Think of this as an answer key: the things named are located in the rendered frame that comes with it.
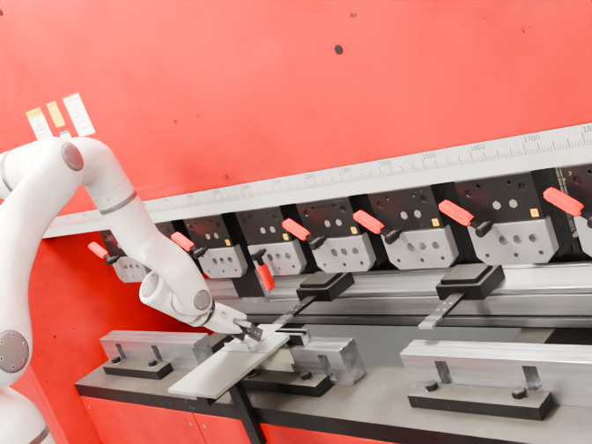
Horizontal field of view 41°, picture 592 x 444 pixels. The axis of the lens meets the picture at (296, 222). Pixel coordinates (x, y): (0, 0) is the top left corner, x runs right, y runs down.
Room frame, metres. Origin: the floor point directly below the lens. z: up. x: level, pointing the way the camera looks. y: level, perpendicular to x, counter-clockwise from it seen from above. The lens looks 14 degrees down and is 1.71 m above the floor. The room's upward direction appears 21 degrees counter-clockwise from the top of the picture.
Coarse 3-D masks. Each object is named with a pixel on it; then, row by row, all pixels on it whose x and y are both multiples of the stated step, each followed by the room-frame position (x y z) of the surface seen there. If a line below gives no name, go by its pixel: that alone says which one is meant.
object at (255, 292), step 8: (256, 272) 1.84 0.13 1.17; (232, 280) 1.91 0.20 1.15; (240, 280) 1.89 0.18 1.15; (248, 280) 1.86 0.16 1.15; (256, 280) 1.84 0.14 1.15; (240, 288) 1.90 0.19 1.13; (248, 288) 1.87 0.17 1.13; (256, 288) 1.85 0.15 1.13; (264, 288) 1.84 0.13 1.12; (240, 296) 1.90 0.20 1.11; (248, 296) 1.88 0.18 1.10; (256, 296) 1.86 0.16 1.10; (264, 296) 1.84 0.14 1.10
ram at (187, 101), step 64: (0, 0) 2.20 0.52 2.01; (64, 0) 2.00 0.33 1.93; (128, 0) 1.83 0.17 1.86; (192, 0) 1.69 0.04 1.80; (256, 0) 1.56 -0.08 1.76; (320, 0) 1.46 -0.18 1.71; (384, 0) 1.36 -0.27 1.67; (448, 0) 1.27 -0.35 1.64; (512, 0) 1.20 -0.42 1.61; (576, 0) 1.13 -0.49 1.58; (0, 64) 2.31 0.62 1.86; (64, 64) 2.08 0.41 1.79; (128, 64) 1.90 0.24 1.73; (192, 64) 1.74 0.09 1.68; (256, 64) 1.61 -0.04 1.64; (320, 64) 1.49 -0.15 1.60; (384, 64) 1.39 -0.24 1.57; (448, 64) 1.30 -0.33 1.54; (512, 64) 1.22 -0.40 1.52; (576, 64) 1.15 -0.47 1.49; (0, 128) 2.43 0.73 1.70; (64, 128) 2.18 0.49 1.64; (128, 128) 1.98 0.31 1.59; (192, 128) 1.80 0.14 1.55; (256, 128) 1.66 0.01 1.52; (320, 128) 1.53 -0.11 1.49; (384, 128) 1.42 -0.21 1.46; (448, 128) 1.33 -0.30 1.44; (512, 128) 1.24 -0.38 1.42; (192, 192) 1.87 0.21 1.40; (320, 192) 1.58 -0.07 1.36
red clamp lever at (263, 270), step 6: (258, 252) 1.72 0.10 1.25; (264, 252) 1.73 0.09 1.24; (252, 258) 1.71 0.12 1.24; (258, 258) 1.71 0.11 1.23; (258, 264) 1.72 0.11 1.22; (264, 264) 1.72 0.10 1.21; (258, 270) 1.72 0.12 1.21; (264, 270) 1.71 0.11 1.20; (264, 276) 1.71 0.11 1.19; (270, 276) 1.72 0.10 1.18; (264, 282) 1.71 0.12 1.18; (270, 282) 1.71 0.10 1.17; (270, 288) 1.71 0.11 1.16
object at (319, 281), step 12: (312, 276) 2.07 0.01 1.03; (324, 276) 2.03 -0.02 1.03; (336, 276) 2.01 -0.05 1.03; (348, 276) 2.02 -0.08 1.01; (300, 288) 2.04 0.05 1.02; (312, 288) 2.01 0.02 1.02; (324, 288) 1.97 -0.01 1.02; (336, 288) 1.98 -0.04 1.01; (300, 300) 2.04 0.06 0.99; (312, 300) 1.97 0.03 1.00; (324, 300) 1.98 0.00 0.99; (288, 312) 1.95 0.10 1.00
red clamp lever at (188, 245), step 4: (172, 236) 1.91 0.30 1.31; (176, 236) 1.90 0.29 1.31; (180, 236) 1.91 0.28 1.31; (176, 240) 1.90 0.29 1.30; (180, 240) 1.90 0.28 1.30; (184, 240) 1.89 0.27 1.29; (188, 240) 1.89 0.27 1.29; (180, 244) 1.90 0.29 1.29; (184, 244) 1.89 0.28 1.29; (188, 244) 1.88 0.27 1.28; (192, 244) 1.89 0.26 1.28; (184, 248) 1.89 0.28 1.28; (188, 248) 1.88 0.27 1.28; (192, 248) 1.88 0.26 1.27; (196, 248) 1.88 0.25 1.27; (200, 248) 1.88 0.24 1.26; (204, 248) 1.88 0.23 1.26; (196, 252) 1.86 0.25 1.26; (200, 252) 1.87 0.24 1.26; (204, 252) 1.87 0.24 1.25; (196, 256) 1.86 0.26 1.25; (200, 256) 1.87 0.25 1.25
